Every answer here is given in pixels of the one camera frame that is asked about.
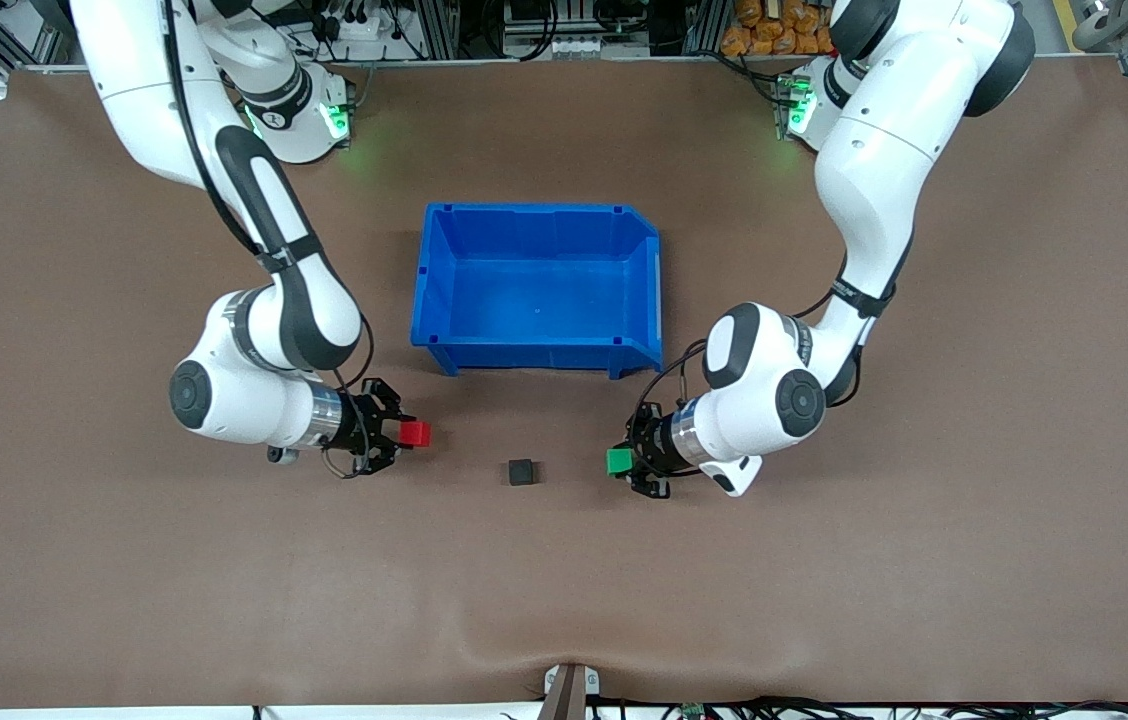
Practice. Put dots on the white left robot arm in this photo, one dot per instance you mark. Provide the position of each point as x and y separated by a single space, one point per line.
874 150

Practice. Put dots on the white terminal strip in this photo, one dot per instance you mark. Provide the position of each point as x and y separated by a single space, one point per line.
564 45

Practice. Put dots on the black equipment box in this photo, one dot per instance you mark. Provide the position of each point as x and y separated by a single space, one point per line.
534 8

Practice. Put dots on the green terminal connector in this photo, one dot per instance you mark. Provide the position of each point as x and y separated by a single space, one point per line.
692 711

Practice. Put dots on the green cube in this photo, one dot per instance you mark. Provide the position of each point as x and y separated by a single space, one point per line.
619 463

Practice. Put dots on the red cube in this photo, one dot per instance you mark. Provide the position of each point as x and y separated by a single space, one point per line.
416 434

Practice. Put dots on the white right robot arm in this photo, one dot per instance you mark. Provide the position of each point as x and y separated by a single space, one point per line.
244 400

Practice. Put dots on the brown table mat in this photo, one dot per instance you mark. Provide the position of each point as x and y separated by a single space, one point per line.
224 560

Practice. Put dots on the orange snack bags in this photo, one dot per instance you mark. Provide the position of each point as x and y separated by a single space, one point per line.
774 35

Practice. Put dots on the black cube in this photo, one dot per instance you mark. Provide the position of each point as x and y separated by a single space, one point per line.
522 472

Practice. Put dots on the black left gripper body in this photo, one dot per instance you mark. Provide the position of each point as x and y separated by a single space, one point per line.
652 442

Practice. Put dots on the camera stand post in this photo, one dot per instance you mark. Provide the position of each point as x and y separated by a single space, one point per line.
569 695

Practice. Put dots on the blue plastic storage bin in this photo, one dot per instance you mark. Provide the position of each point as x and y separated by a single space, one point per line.
534 290

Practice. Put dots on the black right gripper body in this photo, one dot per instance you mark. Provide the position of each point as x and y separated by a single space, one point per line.
361 424

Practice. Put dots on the white power strip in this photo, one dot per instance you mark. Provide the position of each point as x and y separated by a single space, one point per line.
364 28

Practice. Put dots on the aluminium frame post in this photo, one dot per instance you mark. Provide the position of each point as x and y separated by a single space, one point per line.
704 25
439 30

